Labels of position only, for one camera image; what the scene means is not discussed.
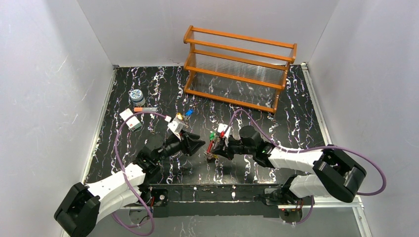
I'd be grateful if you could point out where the metal key organizer ring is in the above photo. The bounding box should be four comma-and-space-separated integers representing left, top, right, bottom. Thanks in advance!
203, 130, 226, 161

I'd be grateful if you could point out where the green tag key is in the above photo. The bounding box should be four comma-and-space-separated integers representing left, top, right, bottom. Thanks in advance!
209, 132, 216, 141

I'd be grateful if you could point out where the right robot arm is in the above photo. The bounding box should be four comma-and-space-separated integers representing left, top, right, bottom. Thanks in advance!
207, 124, 367, 203

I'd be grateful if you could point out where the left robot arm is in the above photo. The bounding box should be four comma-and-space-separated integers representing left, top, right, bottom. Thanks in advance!
54, 130, 205, 237

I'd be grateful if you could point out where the yellow tag key left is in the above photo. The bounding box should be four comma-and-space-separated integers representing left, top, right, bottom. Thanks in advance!
175, 113, 188, 126

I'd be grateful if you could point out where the blue tag key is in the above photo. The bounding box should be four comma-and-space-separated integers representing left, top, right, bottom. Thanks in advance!
185, 109, 194, 117

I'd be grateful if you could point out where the white card box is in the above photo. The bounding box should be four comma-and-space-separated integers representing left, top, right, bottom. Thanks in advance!
120, 109, 142, 131

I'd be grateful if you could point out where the orange grey marker pen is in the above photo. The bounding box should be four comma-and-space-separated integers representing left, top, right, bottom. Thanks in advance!
133, 107, 158, 113

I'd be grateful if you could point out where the blue white round jar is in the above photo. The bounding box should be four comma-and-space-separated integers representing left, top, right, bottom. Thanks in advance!
129, 89, 145, 107

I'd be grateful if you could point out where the orange wooden shelf rack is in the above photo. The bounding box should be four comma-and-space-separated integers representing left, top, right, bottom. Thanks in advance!
183, 25, 297, 113

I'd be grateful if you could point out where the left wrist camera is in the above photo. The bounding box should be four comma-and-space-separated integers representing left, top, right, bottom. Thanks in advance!
165, 116, 185, 140

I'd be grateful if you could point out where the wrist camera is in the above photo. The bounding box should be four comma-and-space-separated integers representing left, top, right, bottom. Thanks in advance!
217, 123, 231, 146
165, 116, 185, 140

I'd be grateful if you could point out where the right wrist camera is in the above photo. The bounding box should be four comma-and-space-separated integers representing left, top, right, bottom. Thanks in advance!
217, 123, 231, 146

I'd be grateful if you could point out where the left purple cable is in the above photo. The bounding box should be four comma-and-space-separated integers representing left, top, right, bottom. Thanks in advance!
111, 111, 172, 237

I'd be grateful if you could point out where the purple cable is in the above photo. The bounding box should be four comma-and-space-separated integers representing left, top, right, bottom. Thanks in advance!
227, 108, 387, 226
111, 111, 172, 237

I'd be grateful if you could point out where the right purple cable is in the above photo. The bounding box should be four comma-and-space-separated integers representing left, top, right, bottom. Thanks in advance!
227, 108, 387, 226

